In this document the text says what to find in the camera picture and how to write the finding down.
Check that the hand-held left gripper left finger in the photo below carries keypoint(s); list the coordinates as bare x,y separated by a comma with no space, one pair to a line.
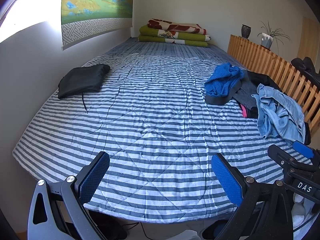
92,177

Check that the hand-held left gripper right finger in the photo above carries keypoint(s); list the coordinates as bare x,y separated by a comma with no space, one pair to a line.
227,177

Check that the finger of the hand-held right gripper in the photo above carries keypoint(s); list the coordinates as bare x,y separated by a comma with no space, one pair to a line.
277,153
302,148

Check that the blue striped garment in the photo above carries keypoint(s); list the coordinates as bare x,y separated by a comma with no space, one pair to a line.
222,80

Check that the person's right hand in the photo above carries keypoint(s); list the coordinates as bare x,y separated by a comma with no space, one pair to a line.
300,211

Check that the light blue denim jacket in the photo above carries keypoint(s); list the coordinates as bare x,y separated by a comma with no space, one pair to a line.
280,115

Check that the pink black garment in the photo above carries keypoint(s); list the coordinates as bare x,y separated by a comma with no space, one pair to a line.
246,112

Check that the grey knit garment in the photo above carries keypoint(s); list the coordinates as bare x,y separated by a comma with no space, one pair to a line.
246,96

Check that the black jacket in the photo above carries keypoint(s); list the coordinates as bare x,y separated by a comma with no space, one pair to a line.
262,78

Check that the blue white striped quilt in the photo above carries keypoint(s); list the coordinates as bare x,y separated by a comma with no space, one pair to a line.
155,120

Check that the black folded garment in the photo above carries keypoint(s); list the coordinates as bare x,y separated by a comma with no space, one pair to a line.
80,80

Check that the wooden slatted headboard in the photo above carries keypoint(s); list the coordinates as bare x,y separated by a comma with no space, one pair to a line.
257,53

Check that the wooden door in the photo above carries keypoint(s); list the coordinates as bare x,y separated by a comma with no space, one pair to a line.
310,42

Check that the potted plant in white pot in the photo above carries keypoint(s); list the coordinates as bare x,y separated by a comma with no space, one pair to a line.
266,41

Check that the dark ceramic vase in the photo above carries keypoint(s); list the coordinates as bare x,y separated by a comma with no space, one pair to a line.
246,31

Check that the green folded blanket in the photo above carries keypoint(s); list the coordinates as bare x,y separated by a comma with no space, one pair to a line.
150,32
155,40

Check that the red floral folded blanket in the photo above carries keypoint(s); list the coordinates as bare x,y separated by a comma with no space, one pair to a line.
175,26

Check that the landscape wall poster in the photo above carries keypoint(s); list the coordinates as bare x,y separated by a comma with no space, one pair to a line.
95,2

